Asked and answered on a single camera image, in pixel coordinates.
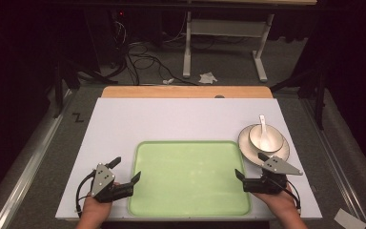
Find wooden table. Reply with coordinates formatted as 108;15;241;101
101;85;274;99

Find black metal stand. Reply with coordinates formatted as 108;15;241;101
52;60;109;119
270;63;329;131

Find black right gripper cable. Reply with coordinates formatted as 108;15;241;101
275;179;302;212

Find metal floor rail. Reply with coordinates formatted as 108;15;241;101
299;97;366;229
0;89;74;229

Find white metal desk frame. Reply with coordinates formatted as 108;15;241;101
182;10;275;83

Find large crumpled white paper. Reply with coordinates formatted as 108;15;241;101
198;72;218;85

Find green plastic tray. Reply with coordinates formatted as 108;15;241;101
127;140;253;218

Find white ceramic spoon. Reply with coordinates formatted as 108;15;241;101
258;114;273;151

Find person's left hand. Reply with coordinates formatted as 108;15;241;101
79;181;122;221

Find white rimmed plate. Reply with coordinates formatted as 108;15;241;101
237;123;291;167

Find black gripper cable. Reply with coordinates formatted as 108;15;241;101
275;179;302;212
75;170;97;214

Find black floor cables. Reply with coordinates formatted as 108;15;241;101
108;18;201;86

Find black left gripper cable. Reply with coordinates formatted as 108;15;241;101
75;170;97;214

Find person's right hand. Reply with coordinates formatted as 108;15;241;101
252;185;299;218

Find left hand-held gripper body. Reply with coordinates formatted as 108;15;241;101
90;162;135;204

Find white ceramic bowl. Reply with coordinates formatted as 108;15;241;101
248;123;285;154

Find white table board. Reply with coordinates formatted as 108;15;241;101
55;97;323;221

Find white paper sheet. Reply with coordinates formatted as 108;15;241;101
333;208;366;229

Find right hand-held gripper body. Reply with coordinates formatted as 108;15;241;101
242;156;304;196

